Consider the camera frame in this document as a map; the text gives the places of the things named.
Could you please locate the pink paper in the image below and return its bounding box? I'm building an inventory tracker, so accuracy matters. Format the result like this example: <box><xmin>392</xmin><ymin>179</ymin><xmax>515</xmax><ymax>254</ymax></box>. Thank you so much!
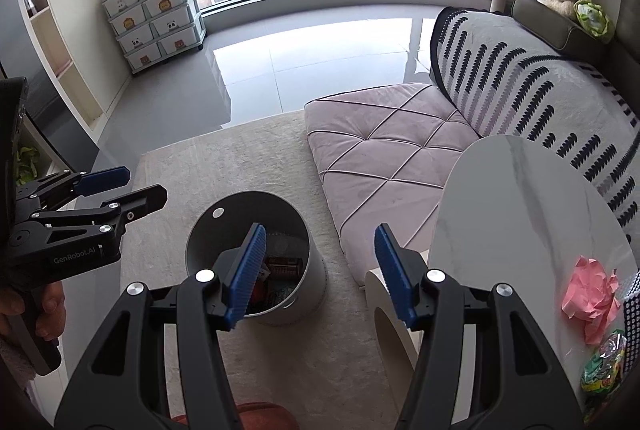
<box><xmin>561</xmin><ymin>256</ymin><xmax>622</xmax><ymax>347</ymax></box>

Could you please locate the pink quilted floor cushion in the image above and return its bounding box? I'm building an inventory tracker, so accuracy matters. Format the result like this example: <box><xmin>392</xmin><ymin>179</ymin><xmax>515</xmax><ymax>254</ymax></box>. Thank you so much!
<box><xmin>304</xmin><ymin>83</ymin><xmax>473</xmax><ymax>288</ymax></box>

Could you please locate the beige rug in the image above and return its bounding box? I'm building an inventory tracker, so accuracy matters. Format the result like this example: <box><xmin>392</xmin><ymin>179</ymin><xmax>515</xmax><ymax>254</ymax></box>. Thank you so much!
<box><xmin>117</xmin><ymin>110</ymin><xmax>416</xmax><ymax>430</ymax></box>

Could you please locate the red drink can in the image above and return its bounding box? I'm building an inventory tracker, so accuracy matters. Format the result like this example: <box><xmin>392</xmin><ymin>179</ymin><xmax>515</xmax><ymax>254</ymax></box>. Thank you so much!
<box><xmin>265</xmin><ymin>257</ymin><xmax>304</xmax><ymax>281</ymax></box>

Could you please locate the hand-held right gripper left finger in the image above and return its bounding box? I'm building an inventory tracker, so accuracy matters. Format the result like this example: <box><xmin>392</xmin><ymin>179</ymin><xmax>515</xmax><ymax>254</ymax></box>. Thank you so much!
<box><xmin>54</xmin><ymin>223</ymin><xmax>267</xmax><ymax>430</ymax></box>

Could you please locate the silver green snack wrapper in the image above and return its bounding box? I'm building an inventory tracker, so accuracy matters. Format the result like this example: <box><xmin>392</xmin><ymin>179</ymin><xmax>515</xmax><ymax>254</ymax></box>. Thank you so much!
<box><xmin>580</xmin><ymin>330</ymin><xmax>627</xmax><ymax>395</ymax></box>

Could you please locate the black white beaded tissue box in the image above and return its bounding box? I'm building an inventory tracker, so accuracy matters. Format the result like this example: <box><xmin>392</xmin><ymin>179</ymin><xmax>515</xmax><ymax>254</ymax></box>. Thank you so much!
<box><xmin>620</xmin><ymin>267</ymin><xmax>640</xmax><ymax>356</ymax></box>

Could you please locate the person's bare knee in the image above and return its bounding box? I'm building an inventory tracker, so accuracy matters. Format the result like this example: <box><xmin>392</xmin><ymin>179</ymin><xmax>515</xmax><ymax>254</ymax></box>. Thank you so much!
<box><xmin>170</xmin><ymin>402</ymin><xmax>301</xmax><ymax>430</ymax></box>

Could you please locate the white animal print drawer cabinet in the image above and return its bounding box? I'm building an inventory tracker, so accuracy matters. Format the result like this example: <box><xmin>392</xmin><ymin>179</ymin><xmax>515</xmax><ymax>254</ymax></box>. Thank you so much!
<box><xmin>102</xmin><ymin>0</ymin><xmax>207</xmax><ymax>74</ymax></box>

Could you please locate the white table base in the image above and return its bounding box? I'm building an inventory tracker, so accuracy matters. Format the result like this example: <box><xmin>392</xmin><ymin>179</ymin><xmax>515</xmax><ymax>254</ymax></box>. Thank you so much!
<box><xmin>364</xmin><ymin>250</ymin><xmax>431</xmax><ymax>376</ymax></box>

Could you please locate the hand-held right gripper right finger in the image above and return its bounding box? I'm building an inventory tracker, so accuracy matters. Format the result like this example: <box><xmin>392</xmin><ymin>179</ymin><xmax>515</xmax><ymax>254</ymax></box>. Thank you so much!
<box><xmin>375</xmin><ymin>223</ymin><xmax>585</xmax><ymax>430</ymax></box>

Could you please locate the person's left hand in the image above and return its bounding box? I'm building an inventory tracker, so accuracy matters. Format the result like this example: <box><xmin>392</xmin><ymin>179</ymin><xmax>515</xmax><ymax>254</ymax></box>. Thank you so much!
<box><xmin>0</xmin><ymin>282</ymin><xmax>67</xmax><ymax>350</ymax></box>

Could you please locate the green leafy object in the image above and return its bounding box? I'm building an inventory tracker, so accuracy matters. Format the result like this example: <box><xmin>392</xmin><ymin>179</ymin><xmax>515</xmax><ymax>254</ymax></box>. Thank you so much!
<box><xmin>15</xmin><ymin>145</ymin><xmax>41</xmax><ymax>183</ymax></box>

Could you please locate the white cylindrical trash bin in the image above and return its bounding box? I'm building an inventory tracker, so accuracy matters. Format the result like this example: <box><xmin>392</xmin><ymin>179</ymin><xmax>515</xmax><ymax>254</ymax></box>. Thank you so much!
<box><xmin>185</xmin><ymin>191</ymin><xmax>328</xmax><ymax>327</ymax></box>

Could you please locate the white open shelf unit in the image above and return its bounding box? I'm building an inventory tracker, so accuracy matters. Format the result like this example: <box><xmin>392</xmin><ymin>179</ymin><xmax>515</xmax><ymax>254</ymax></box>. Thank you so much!
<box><xmin>10</xmin><ymin>0</ymin><xmax>107</xmax><ymax>191</ymax></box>

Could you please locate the green cabbage plush toy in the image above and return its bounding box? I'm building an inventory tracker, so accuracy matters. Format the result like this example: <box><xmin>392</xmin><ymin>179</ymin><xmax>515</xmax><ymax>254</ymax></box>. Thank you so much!
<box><xmin>572</xmin><ymin>0</ymin><xmax>616</xmax><ymax>44</ymax></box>

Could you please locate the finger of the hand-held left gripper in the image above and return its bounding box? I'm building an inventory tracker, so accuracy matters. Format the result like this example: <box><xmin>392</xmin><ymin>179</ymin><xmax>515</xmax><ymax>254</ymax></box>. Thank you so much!
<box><xmin>15</xmin><ymin>166</ymin><xmax>132</xmax><ymax>211</ymax></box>
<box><xmin>30</xmin><ymin>184</ymin><xmax>168</xmax><ymax>238</ymax></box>

